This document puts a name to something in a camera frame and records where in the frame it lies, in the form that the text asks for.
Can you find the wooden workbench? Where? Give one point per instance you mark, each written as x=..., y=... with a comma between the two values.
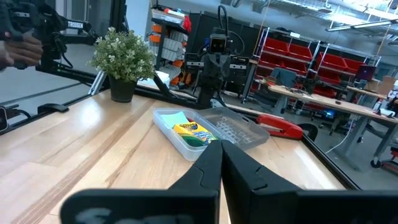
x=329, y=104

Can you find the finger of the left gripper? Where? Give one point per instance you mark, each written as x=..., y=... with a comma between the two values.
x=224, y=67
x=214, y=67

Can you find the blue sticky note pad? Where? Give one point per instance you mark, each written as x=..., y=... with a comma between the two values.
x=175, y=119

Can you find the silver aluminium extrusion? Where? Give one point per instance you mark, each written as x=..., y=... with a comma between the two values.
x=97, y=82

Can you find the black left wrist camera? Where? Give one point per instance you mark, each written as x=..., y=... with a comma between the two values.
x=217, y=43

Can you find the black frame clamp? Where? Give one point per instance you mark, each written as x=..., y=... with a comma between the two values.
x=53, y=108

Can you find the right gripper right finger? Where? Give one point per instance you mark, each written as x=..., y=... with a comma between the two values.
x=264, y=202

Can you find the black cabinet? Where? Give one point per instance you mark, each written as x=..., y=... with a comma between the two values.
x=248, y=40

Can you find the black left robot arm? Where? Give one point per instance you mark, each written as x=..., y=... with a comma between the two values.
x=210, y=90

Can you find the person's hand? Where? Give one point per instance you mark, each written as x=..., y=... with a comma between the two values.
x=21, y=51

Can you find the black table-level camera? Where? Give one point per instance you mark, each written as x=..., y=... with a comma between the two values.
x=2, y=119

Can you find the yellow green crayon box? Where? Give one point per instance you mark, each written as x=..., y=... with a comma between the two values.
x=194, y=133

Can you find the purple laptop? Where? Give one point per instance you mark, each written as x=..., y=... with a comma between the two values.
x=366, y=72

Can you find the red bin shelf rack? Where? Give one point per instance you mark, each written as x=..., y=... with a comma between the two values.
x=311, y=54

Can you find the potted artificial plant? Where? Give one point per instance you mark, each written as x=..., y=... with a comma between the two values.
x=122, y=59

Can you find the cardboard box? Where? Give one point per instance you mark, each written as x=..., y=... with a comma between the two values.
x=387, y=84

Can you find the red stapler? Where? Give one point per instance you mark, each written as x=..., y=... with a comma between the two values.
x=280, y=126

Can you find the ceiling light bar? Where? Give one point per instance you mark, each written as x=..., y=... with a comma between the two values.
x=360, y=25

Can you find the clear plastic pencil case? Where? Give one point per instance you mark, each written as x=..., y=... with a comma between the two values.
x=239, y=130

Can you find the orange grey drawer rack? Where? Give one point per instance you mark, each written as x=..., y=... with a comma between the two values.
x=169, y=46

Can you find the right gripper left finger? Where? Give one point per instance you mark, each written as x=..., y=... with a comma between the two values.
x=192, y=202

